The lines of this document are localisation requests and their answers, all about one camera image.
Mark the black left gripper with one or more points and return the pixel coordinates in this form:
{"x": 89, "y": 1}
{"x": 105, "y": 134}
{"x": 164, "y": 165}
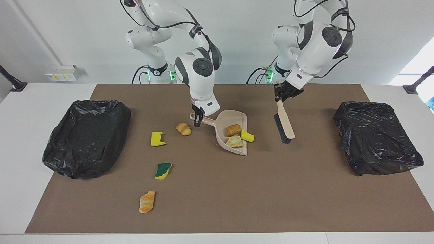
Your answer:
{"x": 291, "y": 90}

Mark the notched yellow sponge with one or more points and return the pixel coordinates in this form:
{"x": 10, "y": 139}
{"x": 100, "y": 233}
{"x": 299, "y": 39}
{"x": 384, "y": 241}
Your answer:
{"x": 156, "y": 139}

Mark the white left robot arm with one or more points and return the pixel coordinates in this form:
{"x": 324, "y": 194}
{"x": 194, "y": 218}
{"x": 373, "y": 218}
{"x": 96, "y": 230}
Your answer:
{"x": 315, "y": 51}

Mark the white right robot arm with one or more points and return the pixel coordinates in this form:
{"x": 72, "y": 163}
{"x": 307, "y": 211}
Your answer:
{"x": 200, "y": 78}

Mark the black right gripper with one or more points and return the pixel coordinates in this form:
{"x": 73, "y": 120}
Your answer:
{"x": 197, "y": 111}

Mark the black bag lined bin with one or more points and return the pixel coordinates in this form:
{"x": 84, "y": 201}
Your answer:
{"x": 88, "y": 139}
{"x": 376, "y": 139}

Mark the brown bread nugget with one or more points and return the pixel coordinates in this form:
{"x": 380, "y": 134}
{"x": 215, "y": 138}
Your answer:
{"x": 233, "y": 130}

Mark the orange striped croissant piece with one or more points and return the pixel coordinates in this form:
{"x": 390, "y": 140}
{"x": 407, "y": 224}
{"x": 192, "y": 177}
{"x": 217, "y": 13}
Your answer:
{"x": 146, "y": 201}
{"x": 183, "y": 129}

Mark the pale crusty bread chunk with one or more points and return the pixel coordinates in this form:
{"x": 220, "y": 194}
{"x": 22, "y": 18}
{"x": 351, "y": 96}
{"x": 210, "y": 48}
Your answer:
{"x": 235, "y": 141}

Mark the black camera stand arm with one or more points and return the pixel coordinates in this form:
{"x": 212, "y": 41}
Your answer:
{"x": 12, "y": 83}
{"x": 415, "y": 86}

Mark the brown table mat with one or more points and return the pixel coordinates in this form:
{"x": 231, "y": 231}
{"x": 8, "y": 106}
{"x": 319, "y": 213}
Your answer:
{"x": 305, "y": 203}

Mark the white wall socket box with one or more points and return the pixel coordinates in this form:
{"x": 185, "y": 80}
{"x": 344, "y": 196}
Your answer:
{"x": 62, "y": 73}

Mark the beige hand brush black bristles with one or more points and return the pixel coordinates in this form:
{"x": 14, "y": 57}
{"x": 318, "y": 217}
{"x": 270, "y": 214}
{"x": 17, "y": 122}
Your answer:
{"x": 284, "y": 122}

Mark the small yellow green sponge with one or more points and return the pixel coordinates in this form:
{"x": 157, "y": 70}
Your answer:
{"x": 247, "y": 136}

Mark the blue object at edge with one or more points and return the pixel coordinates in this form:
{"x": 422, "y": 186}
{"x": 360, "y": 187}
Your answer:
{"x": 431, "y": 104}

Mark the beige plastic dustpan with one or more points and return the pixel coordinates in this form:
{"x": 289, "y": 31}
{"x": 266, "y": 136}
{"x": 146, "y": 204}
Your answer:
{"x": 223, "y": 118}

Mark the green topped yellow sponge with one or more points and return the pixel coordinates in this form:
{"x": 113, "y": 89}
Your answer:
{"x": 163, "y": 170}

